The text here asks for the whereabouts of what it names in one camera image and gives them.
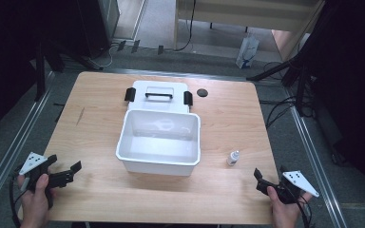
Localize black hanging cable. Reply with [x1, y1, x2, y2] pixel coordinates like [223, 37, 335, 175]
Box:
[173, 0, 198, 52]

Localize dark cabinet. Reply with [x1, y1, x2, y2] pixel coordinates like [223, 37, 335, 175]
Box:
[74, 0, 122, 59]

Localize black floor cables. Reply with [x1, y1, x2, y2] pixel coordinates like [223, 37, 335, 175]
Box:
[259, 94, 300, 129]

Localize small white dropper bottle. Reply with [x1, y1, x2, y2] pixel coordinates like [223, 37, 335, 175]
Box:
[226, 149, 240, 167]

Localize aluminium rail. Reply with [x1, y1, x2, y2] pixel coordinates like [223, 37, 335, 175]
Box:
[0, 70, 56, 215]
[284, 88, 350, 228]

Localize white paper bag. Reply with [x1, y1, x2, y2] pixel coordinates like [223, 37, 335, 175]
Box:
[235, 33, 260, 69]

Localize light wooden bench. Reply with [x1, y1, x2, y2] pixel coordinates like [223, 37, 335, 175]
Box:
[174, 0, 327, 62]

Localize person's right hand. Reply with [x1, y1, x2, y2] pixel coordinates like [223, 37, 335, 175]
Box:
[266, 185, 314, 228]

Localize person's left hand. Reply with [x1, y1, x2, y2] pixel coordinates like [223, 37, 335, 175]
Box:
[16, 173, 57, 228]

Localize black tripod stand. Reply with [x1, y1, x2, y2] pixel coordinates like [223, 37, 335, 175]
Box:
[246, 47, 313, 117]

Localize white floor cable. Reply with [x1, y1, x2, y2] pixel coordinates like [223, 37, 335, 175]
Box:
[87, 43, 117, 69]

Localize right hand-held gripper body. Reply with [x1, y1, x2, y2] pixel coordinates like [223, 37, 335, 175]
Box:
[255, 170, 320, 205]

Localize black metal stand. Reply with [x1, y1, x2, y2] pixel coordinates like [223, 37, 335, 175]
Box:
[32, 41, 66, 103]

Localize white plastic storage box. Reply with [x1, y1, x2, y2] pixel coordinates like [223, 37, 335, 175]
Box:
[115, 108, 202, 178]

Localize white lid with black handle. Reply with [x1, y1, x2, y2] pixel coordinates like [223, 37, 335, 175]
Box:
[124, 80, 194, 115]

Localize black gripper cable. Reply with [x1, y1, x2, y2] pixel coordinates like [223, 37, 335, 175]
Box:
[8, 175, 24, 228]
[293, 189, 313, 228]

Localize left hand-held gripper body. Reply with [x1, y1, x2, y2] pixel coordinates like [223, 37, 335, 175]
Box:
[18, 151, 75, 210]

